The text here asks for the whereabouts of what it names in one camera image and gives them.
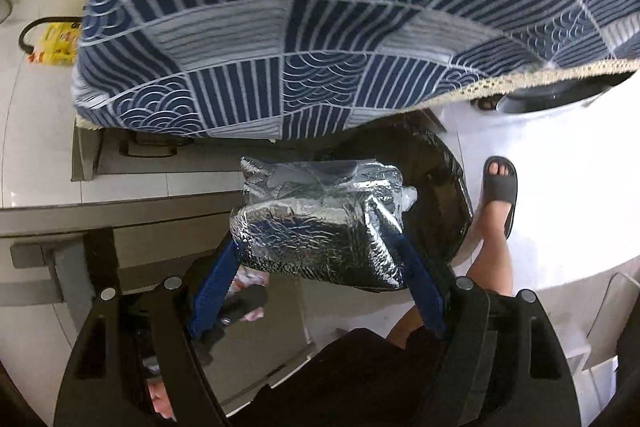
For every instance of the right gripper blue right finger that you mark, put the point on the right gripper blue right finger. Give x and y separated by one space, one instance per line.
422 286

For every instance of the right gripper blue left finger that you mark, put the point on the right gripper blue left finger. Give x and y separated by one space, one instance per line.
218 273

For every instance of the black lined trash bin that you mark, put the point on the black lined trash bin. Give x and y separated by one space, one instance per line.
438 221

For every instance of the person's left hand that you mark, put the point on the person's left hand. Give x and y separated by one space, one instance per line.
160 400

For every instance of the grey slipper on foot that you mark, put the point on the grey slipper on foot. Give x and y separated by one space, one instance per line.
500 184

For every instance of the blue white patterned tablecloth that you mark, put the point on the blue white patterned tablecloth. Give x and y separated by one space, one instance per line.
296 69

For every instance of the yellow dish soap pack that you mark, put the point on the yellow dish soap pack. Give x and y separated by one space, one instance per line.
58 44

